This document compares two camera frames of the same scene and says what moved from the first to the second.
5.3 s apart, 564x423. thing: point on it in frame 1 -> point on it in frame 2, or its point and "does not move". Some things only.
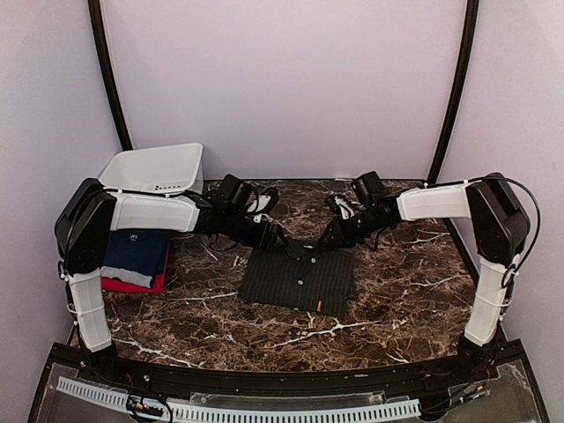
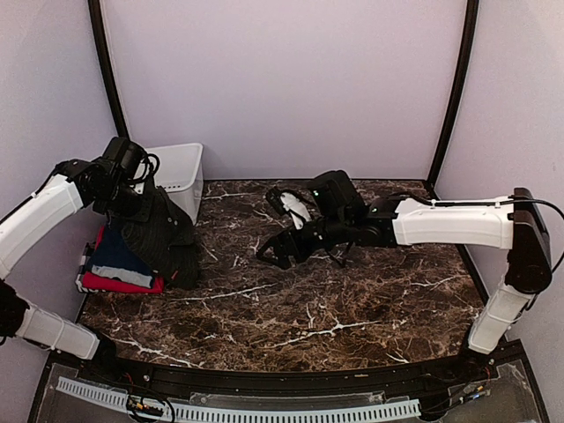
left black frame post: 99,43 does not move
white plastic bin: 164,169 does not move
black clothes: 316,278 -> 163,235
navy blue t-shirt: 141,251 does not move
